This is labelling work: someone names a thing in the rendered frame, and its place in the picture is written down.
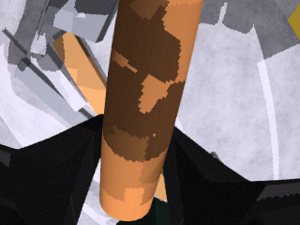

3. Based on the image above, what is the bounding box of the brown cylinder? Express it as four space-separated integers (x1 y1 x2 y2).
98 0 203 221

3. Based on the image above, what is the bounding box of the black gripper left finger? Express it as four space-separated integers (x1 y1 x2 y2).
0 113 104 225

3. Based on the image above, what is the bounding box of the black screwdriver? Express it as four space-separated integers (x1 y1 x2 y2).
34 0 52 41

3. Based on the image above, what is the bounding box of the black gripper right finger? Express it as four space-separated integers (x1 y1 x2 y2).
162 125 300 225

